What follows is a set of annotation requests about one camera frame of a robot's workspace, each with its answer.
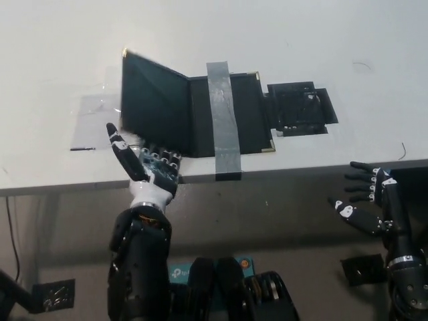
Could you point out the grey duct tape strip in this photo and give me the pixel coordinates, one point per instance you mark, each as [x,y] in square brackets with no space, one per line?
[225,117]

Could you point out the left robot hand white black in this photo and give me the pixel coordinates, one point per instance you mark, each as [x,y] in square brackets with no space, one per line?
[150,192]

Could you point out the black desk leg base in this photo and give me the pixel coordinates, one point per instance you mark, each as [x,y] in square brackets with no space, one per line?
[13,291]

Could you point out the clear tape patch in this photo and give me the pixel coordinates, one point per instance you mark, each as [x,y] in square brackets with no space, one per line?
[97,117]

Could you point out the short black tape line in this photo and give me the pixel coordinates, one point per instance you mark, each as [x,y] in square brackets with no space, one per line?
[83,148]

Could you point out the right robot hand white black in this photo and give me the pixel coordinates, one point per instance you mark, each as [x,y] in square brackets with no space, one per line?
[394,220]

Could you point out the black tape patch on desk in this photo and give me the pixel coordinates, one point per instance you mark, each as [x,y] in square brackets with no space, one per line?
[297,107]

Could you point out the teal tp-link box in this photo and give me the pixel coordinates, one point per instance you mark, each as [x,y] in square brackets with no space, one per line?
[179,272]

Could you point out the black robot body blocks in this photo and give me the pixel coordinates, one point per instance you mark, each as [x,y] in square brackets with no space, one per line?
[227,291]

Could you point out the black floor tape patch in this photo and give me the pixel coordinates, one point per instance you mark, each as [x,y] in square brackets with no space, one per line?
[53,296]
[364,269]

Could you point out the black diary with gold corners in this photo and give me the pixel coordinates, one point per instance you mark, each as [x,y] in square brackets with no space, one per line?
[150,100]

